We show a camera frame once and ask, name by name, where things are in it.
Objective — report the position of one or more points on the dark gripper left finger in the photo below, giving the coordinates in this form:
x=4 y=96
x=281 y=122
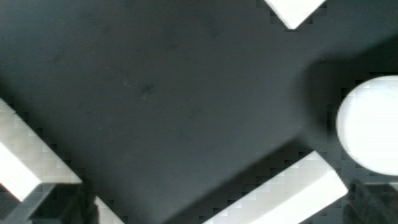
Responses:
x=59 y=204

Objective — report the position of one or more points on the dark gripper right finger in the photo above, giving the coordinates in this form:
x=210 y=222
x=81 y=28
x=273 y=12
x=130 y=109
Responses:
x=372 y=206

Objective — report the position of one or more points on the white lamp bulb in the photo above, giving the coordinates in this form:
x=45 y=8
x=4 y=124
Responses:
x=367 y=124

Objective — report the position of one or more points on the white lamp base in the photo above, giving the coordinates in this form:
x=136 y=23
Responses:
x=294 y=10

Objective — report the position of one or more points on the white L-shaped fence wall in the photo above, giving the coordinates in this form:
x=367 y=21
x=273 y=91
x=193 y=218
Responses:
x=281 y=203

